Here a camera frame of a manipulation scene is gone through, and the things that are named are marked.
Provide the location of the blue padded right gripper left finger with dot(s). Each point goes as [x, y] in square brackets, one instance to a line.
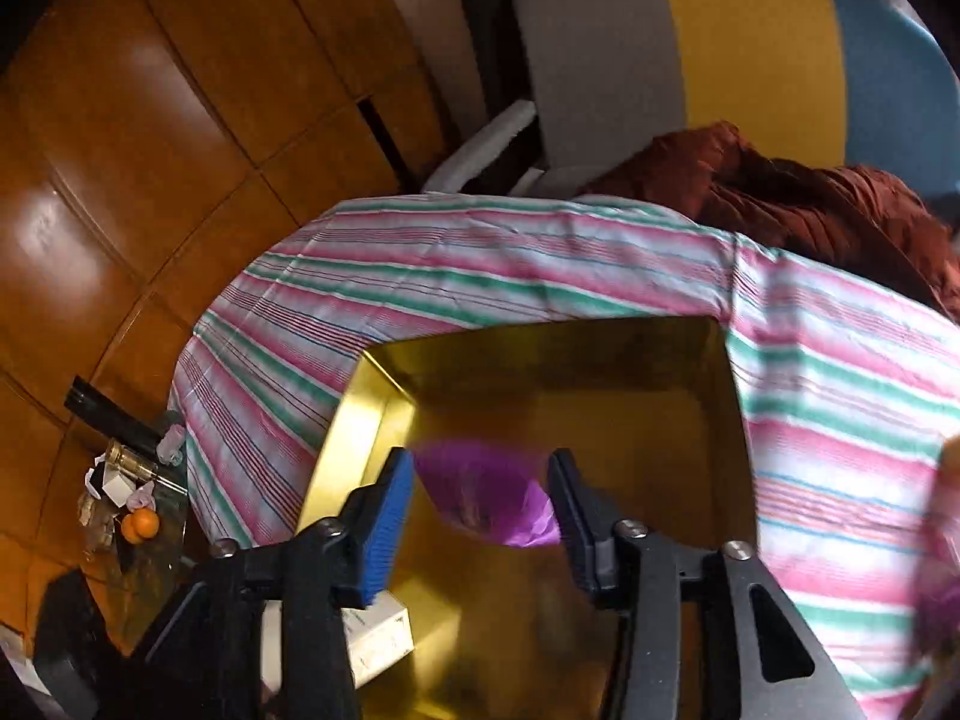
[373, 520]

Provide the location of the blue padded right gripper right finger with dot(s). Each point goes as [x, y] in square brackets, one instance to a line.
[587, 521]

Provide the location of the purple snack packet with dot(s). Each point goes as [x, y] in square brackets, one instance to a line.
[489, 491]

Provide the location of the white medicine box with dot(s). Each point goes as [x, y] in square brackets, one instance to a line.
[377, 637]

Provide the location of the gold rectangular box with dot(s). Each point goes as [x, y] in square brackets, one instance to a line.
[531, 443]

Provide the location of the orange tangerine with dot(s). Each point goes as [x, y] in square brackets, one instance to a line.
[140, 525]

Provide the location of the glass side table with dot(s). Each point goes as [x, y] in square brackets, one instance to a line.
[138, 578]

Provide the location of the striped pink green bedsheet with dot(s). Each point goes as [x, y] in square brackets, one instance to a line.
[849, 390]

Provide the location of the rust brown quilted jacket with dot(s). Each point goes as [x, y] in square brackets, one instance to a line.
[859, 219]

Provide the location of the grey yellow blue chair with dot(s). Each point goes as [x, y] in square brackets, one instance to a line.
[574, 87]

